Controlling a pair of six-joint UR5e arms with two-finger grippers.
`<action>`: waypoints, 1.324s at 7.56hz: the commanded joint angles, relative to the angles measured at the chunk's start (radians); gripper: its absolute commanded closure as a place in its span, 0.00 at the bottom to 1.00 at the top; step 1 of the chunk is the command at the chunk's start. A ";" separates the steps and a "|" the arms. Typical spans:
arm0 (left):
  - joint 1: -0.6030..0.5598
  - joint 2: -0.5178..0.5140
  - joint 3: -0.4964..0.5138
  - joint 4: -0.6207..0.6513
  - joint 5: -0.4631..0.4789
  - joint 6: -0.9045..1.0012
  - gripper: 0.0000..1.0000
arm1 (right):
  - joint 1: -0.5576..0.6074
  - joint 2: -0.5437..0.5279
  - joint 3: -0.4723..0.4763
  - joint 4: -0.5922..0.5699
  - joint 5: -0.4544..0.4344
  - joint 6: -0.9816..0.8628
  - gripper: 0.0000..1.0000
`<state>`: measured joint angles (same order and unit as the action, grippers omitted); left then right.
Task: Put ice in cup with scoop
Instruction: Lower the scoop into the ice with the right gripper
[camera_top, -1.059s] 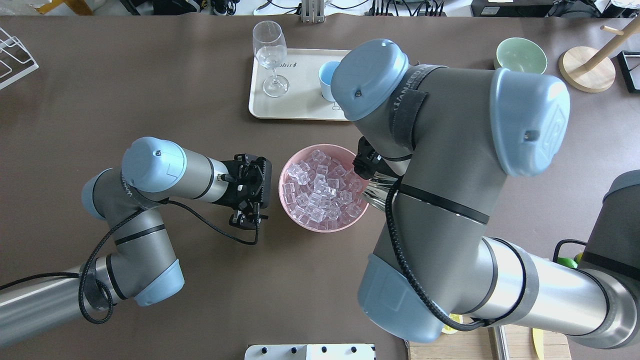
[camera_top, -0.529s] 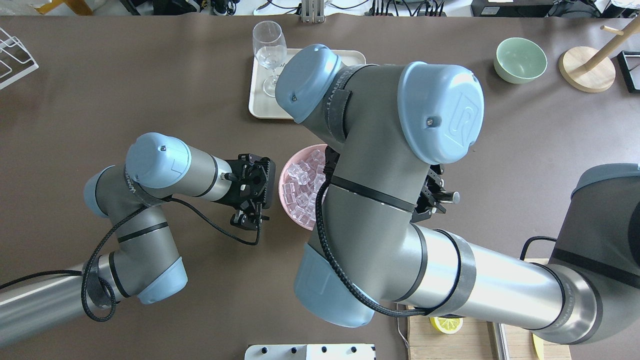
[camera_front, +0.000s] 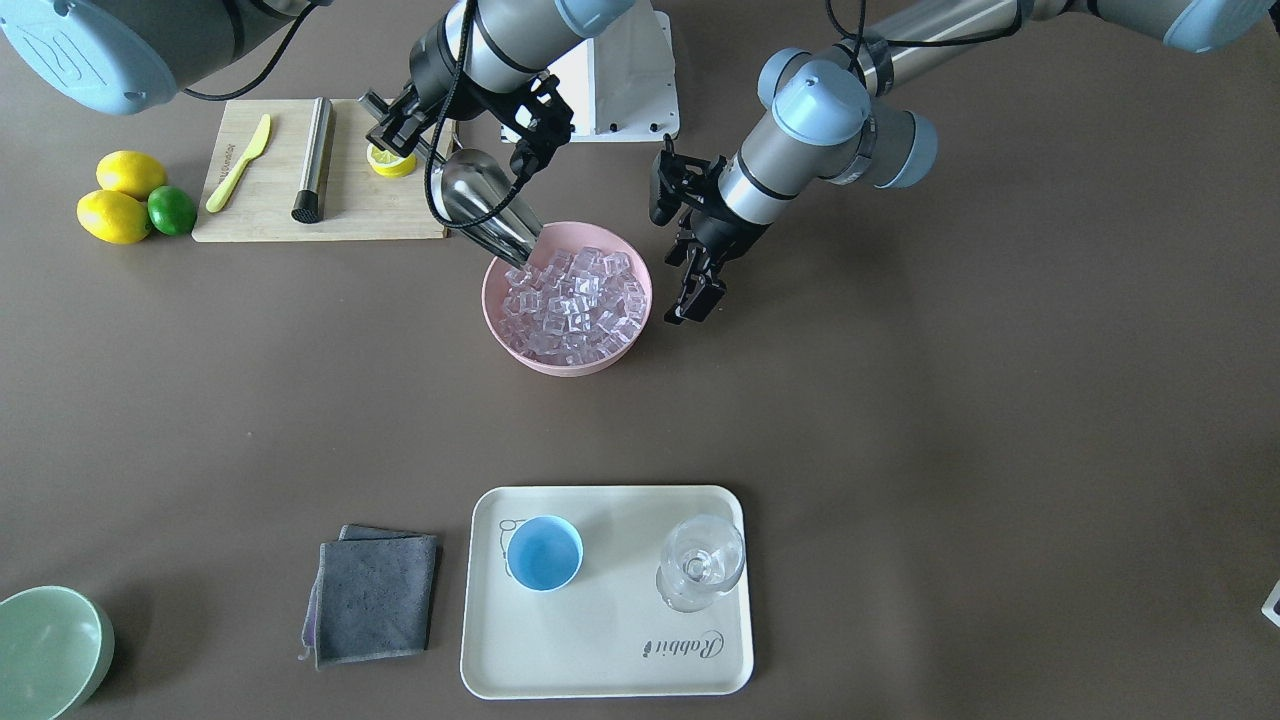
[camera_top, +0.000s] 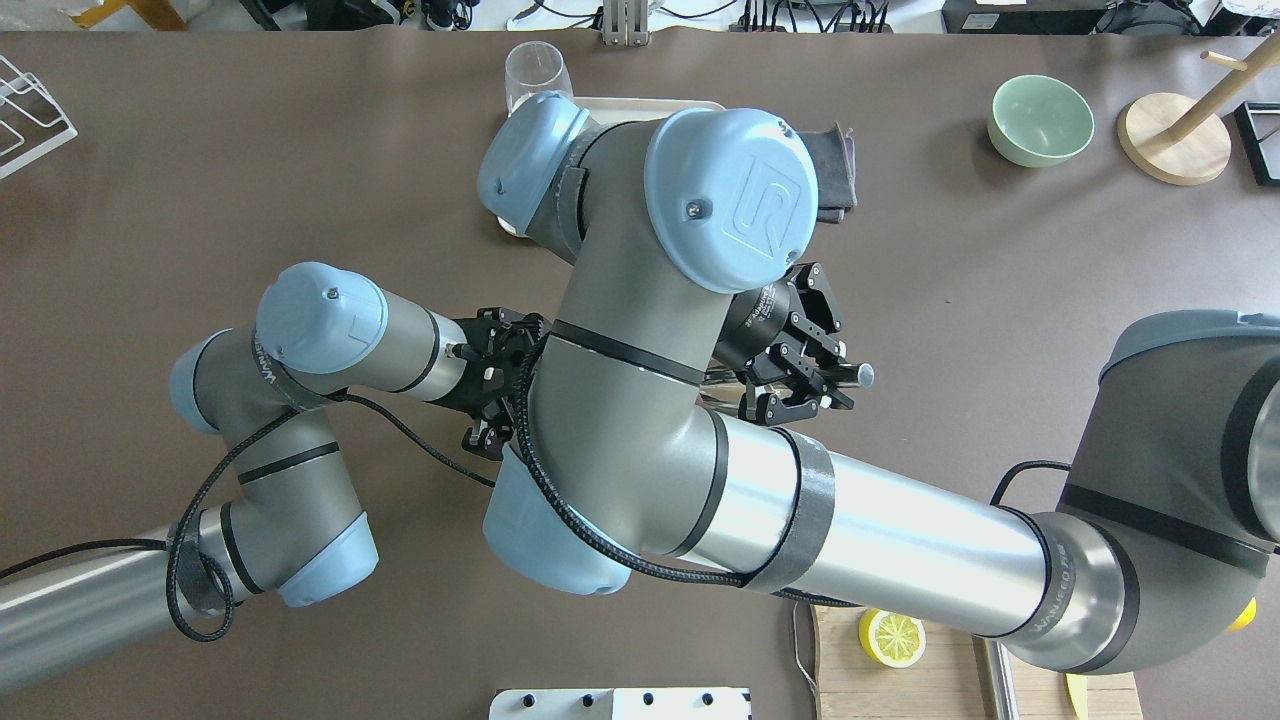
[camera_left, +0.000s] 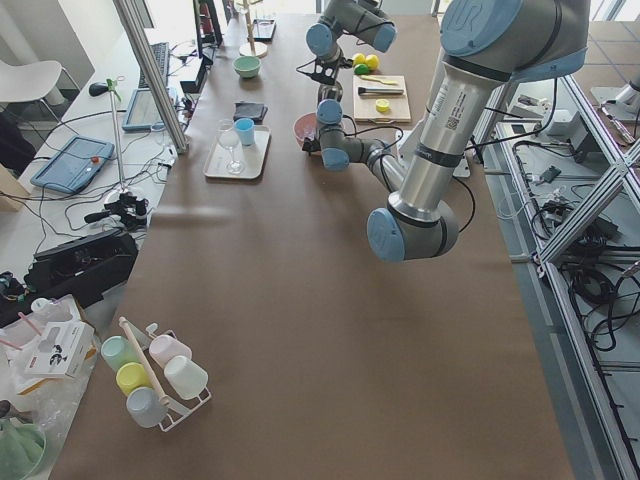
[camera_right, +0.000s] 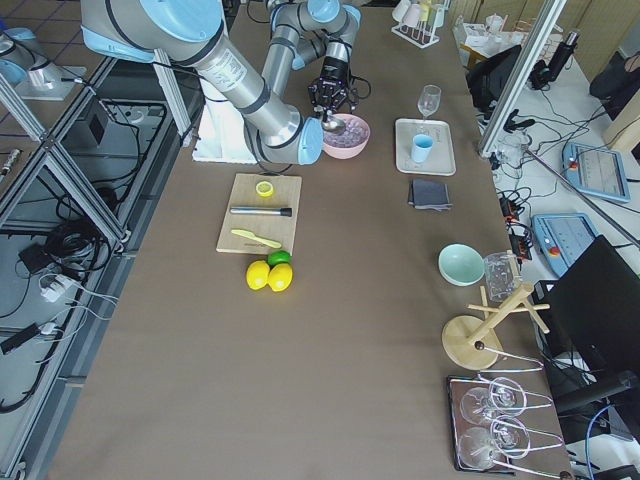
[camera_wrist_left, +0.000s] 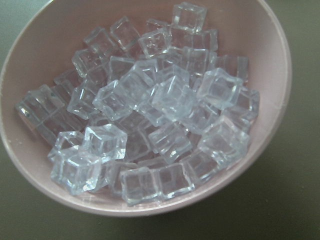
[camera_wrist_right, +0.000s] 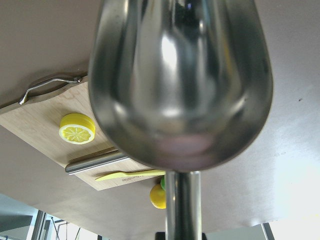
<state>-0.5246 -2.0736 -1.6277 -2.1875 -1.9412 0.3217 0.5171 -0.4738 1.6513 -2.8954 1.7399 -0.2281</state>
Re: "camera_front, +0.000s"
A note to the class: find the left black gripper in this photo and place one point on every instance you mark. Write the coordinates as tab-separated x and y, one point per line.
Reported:
722	226

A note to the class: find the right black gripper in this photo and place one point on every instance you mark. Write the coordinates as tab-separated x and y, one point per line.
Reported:
436	67

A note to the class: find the steel ice scoop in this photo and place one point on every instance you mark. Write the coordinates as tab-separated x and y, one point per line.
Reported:
469	193

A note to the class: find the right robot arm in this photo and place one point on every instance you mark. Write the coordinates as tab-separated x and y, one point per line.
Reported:
124	57

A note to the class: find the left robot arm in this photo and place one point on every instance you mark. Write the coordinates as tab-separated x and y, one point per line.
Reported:
826	119

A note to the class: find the pile of clear ice cubes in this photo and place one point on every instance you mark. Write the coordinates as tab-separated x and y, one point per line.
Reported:
581	308

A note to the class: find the blue plastic cup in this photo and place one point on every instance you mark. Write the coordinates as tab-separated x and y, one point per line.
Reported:
545	553

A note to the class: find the half lemon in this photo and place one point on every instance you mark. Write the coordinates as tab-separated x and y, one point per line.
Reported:
388	164

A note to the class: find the pink bowl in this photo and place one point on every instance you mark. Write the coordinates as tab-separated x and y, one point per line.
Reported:
570	236

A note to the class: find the bamboo cutting board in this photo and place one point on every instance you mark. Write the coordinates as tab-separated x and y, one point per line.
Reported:
358	204

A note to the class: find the steel muddler with black tip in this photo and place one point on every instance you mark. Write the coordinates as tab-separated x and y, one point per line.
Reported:
308	201

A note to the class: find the clear wine glass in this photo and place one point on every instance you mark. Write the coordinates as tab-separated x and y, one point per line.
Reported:
703	559

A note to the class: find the yellow plastic knife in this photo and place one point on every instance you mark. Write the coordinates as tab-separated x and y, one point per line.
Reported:
254	149

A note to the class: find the green lime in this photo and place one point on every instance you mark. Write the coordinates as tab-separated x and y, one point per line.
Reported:
171	211

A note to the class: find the yellow lemon upper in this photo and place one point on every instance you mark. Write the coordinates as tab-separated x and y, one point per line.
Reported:
134	173

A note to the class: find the yellow lemon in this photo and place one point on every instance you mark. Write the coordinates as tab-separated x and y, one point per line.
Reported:
114	217
134	173

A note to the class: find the cream serving tray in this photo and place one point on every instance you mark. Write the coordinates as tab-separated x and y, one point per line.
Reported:
607	633

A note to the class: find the yellow lemon lower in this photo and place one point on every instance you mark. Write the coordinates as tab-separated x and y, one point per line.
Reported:
114	217

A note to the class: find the grey folded cloth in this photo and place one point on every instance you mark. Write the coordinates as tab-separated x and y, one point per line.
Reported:
371	598

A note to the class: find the mint green bowl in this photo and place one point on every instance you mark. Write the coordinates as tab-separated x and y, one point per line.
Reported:
57	646

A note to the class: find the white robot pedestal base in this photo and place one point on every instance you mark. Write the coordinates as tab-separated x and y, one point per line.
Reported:
614	61

